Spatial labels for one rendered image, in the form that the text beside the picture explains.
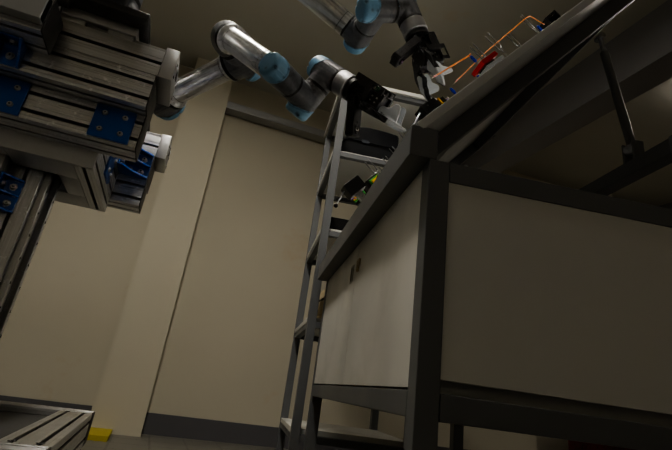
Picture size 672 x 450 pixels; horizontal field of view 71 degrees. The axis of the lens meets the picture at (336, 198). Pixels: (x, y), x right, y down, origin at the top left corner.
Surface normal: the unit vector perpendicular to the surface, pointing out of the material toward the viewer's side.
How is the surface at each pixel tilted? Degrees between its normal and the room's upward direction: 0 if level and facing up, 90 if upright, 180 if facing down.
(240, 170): 90
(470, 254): 90
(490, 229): 90
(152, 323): 90
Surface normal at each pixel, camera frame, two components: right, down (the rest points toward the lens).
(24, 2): 0.35, -0.32
